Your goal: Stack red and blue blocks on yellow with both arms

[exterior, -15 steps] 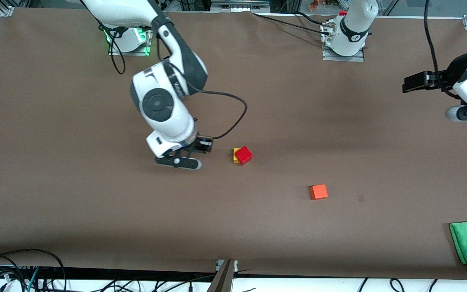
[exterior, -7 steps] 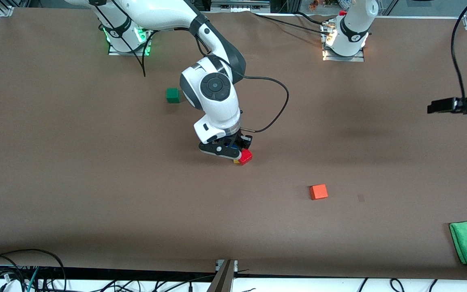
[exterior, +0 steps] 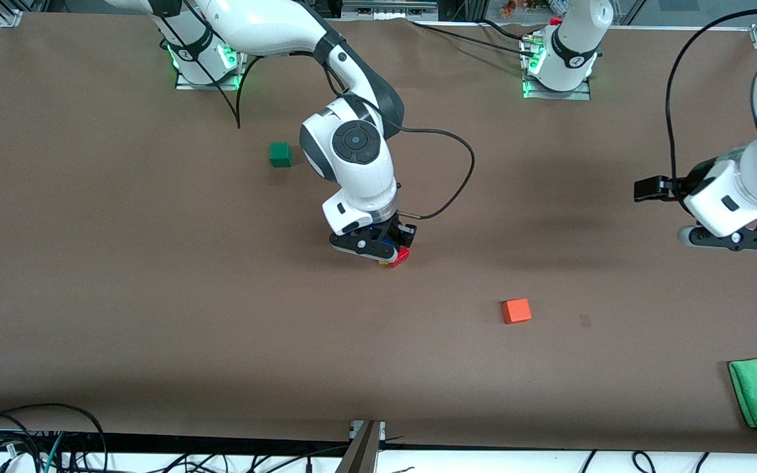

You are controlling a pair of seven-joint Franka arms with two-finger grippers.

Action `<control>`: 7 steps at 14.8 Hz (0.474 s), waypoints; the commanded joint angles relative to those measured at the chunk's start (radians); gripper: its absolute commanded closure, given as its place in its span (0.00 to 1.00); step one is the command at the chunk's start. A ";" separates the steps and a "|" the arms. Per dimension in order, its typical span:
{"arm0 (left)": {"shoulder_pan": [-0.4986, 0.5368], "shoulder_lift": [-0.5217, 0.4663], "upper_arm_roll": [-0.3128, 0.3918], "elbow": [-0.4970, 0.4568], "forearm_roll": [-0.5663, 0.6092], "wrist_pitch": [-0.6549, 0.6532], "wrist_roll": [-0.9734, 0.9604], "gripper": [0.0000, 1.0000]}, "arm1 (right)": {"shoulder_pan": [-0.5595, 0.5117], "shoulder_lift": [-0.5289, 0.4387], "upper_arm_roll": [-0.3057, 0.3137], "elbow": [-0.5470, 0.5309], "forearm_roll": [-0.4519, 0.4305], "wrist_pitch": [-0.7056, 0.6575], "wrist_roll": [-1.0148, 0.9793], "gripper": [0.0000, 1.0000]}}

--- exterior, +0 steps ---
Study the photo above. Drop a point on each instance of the red wooden block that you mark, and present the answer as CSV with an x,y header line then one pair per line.
x,y
401,257

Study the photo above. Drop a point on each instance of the aluminium frame rail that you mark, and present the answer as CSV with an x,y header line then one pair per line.
x,y
385,8

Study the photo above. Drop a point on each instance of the brown table cover mat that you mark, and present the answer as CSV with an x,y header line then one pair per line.
x,y
378,361

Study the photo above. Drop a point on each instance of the aluminium arm base plate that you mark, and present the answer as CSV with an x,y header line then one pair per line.
x,y
207,86
556,96

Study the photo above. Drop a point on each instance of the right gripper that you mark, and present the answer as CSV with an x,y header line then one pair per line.
x,y
397,231

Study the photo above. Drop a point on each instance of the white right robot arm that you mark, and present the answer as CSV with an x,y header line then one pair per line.
x,y
260,29

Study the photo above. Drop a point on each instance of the orange wooden block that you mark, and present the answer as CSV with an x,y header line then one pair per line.
x,y
516,311

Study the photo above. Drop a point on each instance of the aluminium camera mount post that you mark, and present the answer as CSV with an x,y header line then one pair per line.
x,y
360,450

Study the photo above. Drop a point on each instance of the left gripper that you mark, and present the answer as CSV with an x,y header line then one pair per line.
x,y
675,187

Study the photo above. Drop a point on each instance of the green wooden block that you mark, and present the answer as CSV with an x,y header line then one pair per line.
x,y
280,154

